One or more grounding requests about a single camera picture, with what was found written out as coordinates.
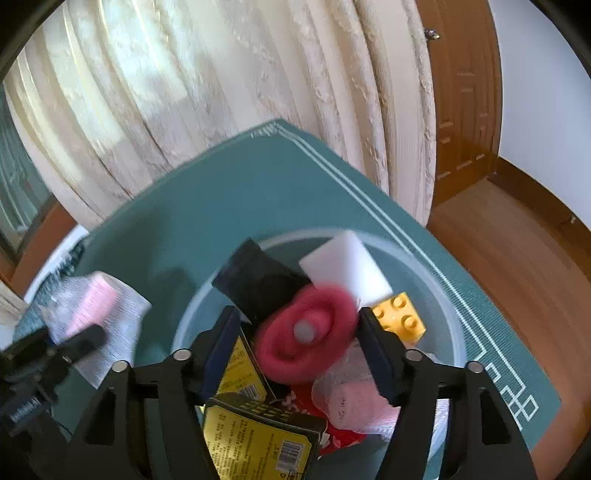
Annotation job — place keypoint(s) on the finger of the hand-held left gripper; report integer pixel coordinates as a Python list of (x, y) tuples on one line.
[(78, 346)]

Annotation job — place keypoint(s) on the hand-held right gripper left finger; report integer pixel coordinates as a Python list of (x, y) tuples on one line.
[(221, 346)]

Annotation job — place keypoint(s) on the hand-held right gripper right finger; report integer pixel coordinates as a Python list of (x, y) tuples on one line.
[(374, 355)]

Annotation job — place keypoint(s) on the yellow black box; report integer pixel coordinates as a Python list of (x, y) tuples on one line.
[(249, 438), (244, 369)]

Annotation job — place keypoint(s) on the yellow toy brick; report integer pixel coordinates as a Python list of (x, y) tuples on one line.
[(397, 323)]

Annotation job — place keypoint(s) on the pink packet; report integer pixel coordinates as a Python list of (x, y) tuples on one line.
[(92, 300), (351, 401)]

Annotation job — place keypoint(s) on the raspberry pink toy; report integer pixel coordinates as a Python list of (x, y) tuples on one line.
[(286, 355)]

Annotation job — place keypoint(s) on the black packet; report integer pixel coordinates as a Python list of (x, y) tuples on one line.
[(258, 281)]

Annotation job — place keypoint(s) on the pale blue plastic basin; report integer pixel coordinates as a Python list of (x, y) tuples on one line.
[(420, 277)]

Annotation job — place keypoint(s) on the red snack packet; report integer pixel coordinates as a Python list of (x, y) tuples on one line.
[(341, 441)]

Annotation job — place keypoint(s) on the white sponge block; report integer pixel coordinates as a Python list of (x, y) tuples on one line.
[(346, 267)]

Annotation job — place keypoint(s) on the green table mat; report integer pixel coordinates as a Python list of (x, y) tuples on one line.
[(277, 184)]

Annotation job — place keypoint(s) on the cream lace curtain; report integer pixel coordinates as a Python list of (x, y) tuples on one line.
[(207, 92)]

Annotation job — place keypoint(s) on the brown wooden door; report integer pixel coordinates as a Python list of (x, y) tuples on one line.
[(461, 115)]

